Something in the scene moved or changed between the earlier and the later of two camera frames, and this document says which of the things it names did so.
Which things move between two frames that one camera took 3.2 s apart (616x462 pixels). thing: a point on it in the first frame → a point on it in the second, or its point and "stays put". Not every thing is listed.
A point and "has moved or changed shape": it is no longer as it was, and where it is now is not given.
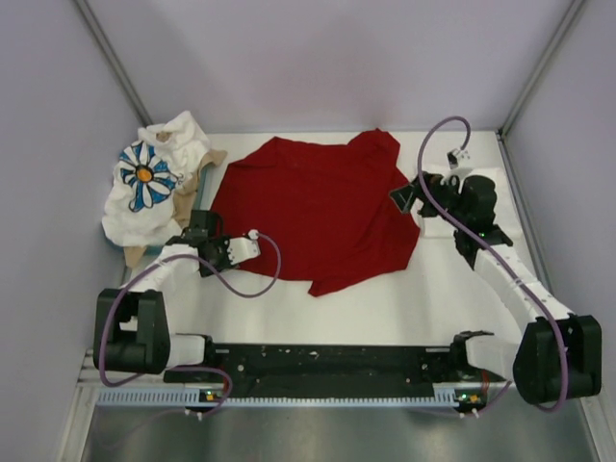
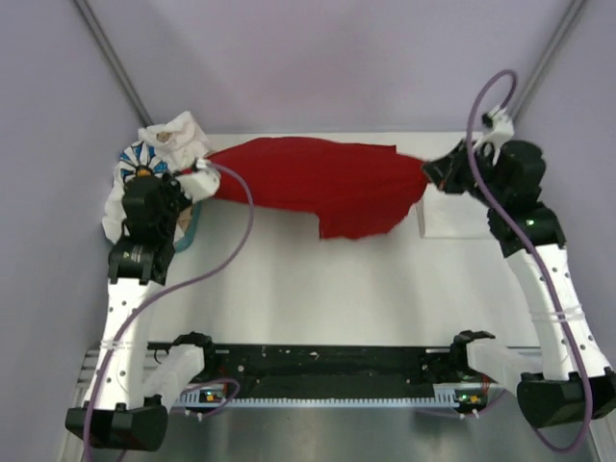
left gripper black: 225,265 → 170,183
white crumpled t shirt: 180,143 stays put
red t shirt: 335,212 has moved or changed shape
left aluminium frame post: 114,63 stays put
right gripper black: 404,196 → 446,170
